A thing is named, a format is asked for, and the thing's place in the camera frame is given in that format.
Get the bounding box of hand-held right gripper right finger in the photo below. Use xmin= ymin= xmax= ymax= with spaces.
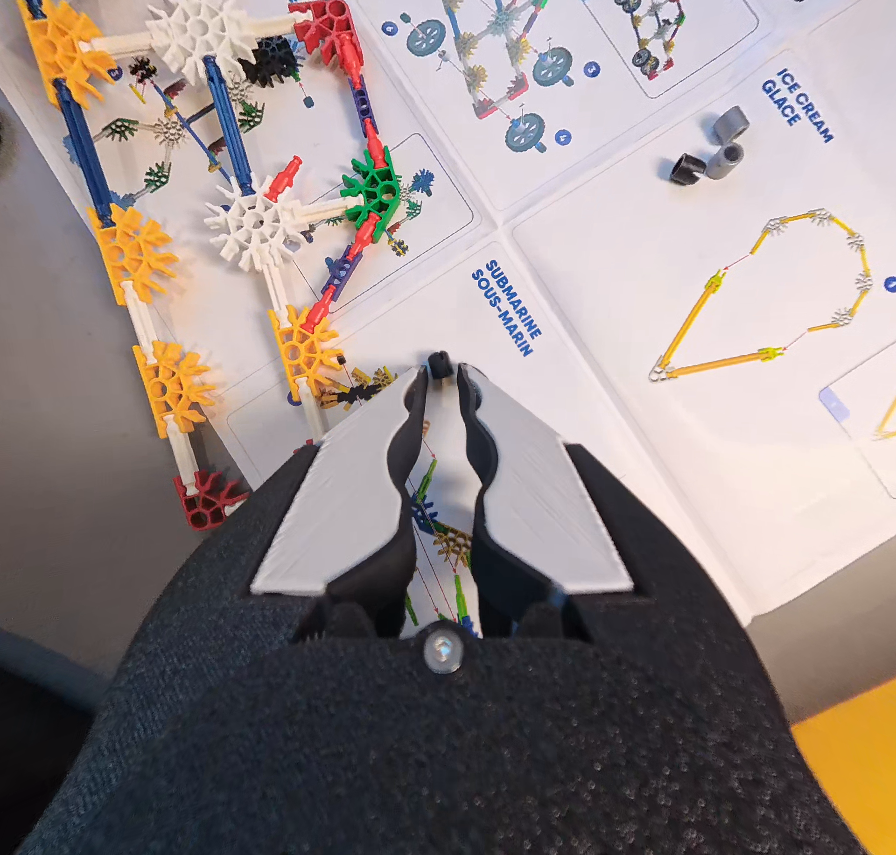
xmin=455 ymin=365 xmax=634 ymax=632

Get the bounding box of yellow plastic bin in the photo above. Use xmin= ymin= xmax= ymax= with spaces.
xmin=789 ymin=678 xmax=896 ymax=855

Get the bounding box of printed instruction sheet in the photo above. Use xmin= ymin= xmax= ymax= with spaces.
xmin=0 ymin=0 xmax=896 ymax=621

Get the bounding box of grey desk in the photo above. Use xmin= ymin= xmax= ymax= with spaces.
xmin=0 ymin=0 xmax=896 ymax=855

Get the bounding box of small grey spacer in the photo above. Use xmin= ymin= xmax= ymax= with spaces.
xmin=712 ymin=104 xmax=753 ymax=145
xmin=705 ymin=144 xmax=746 ymax=184

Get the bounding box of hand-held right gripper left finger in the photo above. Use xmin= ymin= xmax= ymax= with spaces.
xmin=252 ymin=365 xmax=432 ymax=632

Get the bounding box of colourful construction toy model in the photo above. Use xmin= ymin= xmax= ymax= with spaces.
xmin=13 ymin=0 xmax=408 ymax=530

